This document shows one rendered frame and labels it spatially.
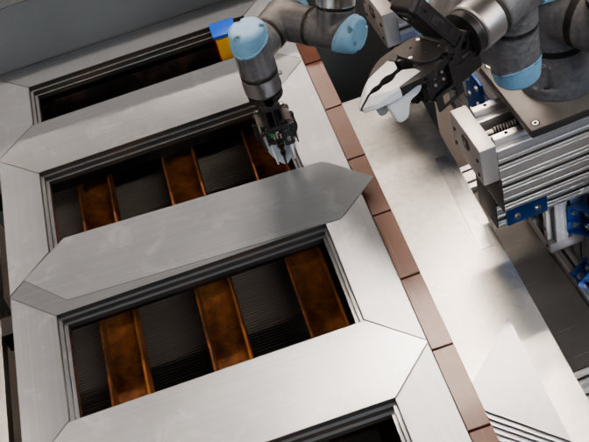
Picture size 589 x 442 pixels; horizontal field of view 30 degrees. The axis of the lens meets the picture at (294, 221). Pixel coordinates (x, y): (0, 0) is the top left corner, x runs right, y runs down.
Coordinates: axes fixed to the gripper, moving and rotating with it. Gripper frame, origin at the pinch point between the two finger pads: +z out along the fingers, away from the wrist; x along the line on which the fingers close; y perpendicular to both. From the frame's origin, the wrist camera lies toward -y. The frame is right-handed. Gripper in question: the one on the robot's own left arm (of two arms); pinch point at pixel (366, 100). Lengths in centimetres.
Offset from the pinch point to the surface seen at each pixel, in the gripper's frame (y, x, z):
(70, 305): 51, 74, 31
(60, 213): 73, 135, 6
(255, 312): 82, 69, -2
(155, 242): 51, 72, 10
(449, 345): 63, 10, -7
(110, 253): 51, 78, 17
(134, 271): 52, 70, 17
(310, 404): 59, 19, 18
